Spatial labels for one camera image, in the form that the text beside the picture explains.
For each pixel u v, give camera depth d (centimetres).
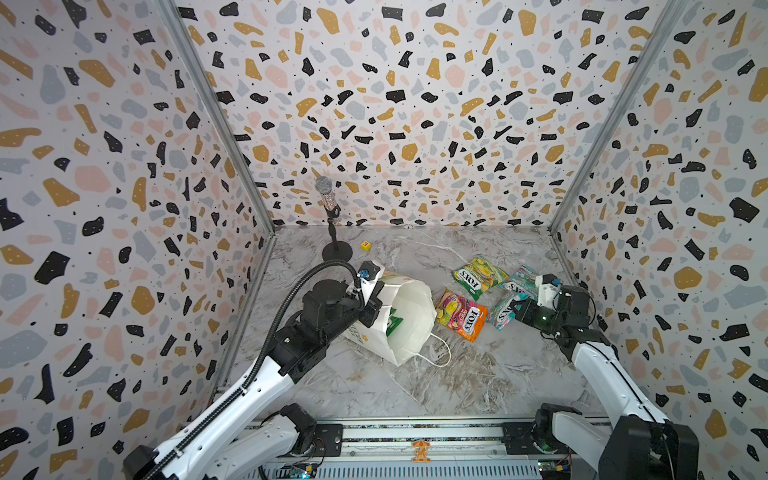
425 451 72
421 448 73
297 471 70
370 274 57
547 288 78
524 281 103
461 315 95
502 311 87
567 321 65
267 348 45
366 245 114
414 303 89
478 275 104
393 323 89
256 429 56
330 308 51
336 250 112
